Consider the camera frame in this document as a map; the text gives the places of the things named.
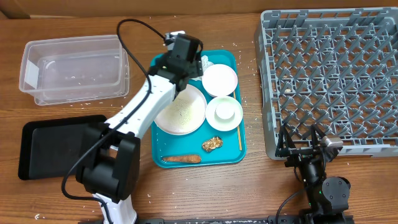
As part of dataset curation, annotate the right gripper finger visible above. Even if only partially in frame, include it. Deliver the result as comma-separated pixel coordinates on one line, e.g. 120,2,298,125
275,125,296,157
310,124,326,148

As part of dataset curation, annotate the large white plate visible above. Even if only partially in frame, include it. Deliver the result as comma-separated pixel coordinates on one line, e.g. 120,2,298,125
154,84,207,135

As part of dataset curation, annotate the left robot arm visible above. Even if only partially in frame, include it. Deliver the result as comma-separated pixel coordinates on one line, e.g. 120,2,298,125
71,33,203,223

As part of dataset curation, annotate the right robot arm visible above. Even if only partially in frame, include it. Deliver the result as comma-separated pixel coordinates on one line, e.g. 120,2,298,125
269,124,354,224

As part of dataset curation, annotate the grey dishwasher rack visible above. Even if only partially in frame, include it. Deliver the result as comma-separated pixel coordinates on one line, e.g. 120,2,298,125
254,7,397,159

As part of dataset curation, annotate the white bowl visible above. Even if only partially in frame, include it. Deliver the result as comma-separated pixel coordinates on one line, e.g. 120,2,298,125
202,64,238,97

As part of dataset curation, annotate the wooden chopstick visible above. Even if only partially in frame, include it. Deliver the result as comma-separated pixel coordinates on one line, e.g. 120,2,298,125
233,91,243,151

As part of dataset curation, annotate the small white cup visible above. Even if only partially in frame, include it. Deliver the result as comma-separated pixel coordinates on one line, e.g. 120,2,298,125
215,102,234,120

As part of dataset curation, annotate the golden brown food scrap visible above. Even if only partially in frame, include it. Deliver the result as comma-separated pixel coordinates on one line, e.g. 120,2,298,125
201,136,223,152

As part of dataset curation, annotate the teal serving tray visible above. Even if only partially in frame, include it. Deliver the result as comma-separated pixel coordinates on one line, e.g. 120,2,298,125
151,50,247,169

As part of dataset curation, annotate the brown carrot stick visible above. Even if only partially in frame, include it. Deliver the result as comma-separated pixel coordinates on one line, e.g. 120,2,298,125
162,154,201,164

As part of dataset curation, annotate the black plastic tray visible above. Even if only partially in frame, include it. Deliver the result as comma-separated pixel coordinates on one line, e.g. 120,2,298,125
18,114,106,180

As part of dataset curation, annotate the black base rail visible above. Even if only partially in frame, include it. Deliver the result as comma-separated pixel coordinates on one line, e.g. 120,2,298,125
78,215,355,224

